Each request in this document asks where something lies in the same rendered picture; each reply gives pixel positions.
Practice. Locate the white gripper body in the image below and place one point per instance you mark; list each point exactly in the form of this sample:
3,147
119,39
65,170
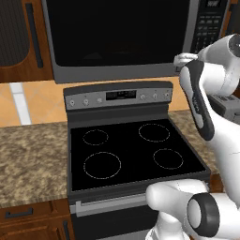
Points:
182,58

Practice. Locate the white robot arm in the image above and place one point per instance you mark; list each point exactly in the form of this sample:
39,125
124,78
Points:
228,146

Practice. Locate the grey black microwave oven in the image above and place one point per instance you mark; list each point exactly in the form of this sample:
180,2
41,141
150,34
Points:
125,37

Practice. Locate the brown cupboard door dark inset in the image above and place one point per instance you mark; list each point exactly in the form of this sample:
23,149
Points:
234,18

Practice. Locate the black glass microwave door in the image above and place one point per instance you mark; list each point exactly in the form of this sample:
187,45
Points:
118,34

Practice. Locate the black oven door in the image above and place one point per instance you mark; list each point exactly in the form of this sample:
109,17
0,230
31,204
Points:
109,223

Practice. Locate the brown base cupboard door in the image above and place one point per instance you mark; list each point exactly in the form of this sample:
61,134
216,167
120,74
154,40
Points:
31,231

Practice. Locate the grey stove knob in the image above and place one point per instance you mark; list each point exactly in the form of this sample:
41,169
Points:
167,94
142,97
72,102
85,101
155,96

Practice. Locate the grey toaster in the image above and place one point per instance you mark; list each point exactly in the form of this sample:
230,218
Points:
226,106

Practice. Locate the black grey stove with hob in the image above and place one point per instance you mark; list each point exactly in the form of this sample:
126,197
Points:
131,150

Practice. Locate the brown wooden drawer front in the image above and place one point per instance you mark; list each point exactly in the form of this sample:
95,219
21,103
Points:
40,211

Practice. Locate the brown wall cupboard door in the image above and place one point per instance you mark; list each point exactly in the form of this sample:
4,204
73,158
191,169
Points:
15,40

